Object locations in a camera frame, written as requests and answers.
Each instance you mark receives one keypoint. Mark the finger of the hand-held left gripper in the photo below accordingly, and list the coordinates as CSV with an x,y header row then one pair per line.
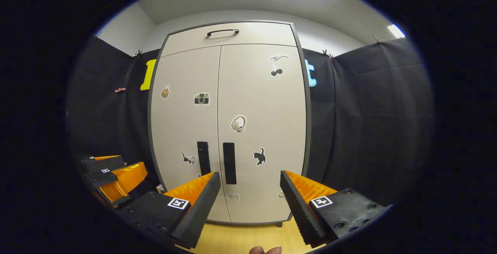
x,y
101,163
126,178

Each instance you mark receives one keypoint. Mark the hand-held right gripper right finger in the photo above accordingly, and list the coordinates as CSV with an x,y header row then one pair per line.
x,y
301,211

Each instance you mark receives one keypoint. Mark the black backdrop cloth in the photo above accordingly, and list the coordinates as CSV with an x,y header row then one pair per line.
x,y
369,110

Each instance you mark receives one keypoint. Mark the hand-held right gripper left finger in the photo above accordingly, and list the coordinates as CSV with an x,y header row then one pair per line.
x,y
202,207

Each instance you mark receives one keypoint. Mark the beige cabinet door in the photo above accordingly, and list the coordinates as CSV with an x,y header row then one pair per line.
x,y
268,122
182,126

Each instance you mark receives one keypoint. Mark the beige double-door shoe cabinet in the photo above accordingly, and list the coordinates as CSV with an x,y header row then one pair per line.
x,y
309,129

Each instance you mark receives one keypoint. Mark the small ceiling light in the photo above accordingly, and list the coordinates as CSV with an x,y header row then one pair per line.
x,y
396,31

